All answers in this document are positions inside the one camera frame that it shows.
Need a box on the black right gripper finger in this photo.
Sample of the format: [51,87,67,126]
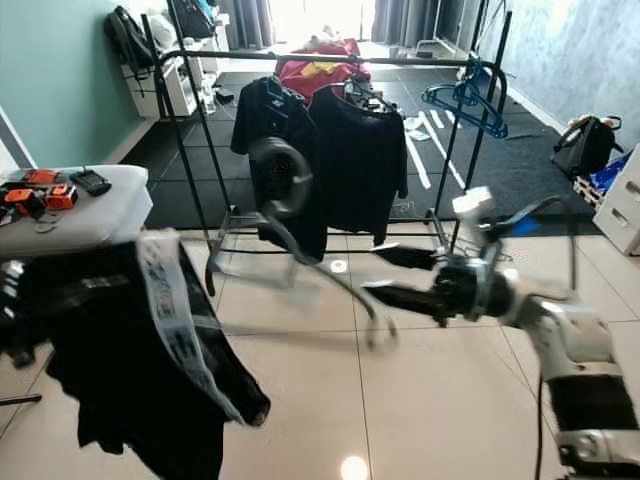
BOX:
[358,278,459,329]
[368,242,449,273]

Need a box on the grey translucent plastic hanger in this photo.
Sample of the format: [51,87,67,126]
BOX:
[203,232,403,355]

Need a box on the black shorts lettered waistband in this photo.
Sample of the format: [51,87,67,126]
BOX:
[48,230,273,480]

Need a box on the blue plastic hanger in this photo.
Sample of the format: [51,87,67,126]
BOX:
[422,63,511,141]

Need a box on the black floor mat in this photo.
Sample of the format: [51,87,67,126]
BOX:
[140,68,619,237]

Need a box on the orange black device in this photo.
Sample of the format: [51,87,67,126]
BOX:
[44,182,80,212]
[2,186,42,219]

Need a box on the grey upholstered ottoman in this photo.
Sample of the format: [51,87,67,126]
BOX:
[0,163,153,261]

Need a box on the flat red orange case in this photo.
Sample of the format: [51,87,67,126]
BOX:
[21,167,59,185]

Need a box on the black handheld device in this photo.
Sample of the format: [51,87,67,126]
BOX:
[71,169,112,197]

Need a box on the white drawer unit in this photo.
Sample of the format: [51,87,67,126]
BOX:
[590,143,640,258]

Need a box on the blue plastic bag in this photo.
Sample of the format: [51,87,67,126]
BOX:
[586,158,625,197]

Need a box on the black duffel bag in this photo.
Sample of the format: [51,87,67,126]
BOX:
[549,114,624,181]

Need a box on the black metal clothes rack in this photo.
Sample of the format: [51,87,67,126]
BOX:
[138,0,513,293]

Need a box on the red yellow cloth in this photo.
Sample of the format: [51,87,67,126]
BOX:
[274,37,372,102]

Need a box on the dark blue shirt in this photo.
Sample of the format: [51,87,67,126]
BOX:
[229,76,327,264]

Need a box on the grey curtain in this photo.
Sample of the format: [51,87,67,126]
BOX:
[215,0,274,53]
[373,0,463,53]

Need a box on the white shelf unit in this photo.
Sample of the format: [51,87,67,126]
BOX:
[123,18,223,121]

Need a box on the black blue backpack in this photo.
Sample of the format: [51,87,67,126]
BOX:
[168,0,218,43]

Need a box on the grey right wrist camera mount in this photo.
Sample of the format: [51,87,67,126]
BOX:
[450,186,501,263]

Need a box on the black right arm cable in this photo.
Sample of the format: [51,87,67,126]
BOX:
[490,195,579,480]

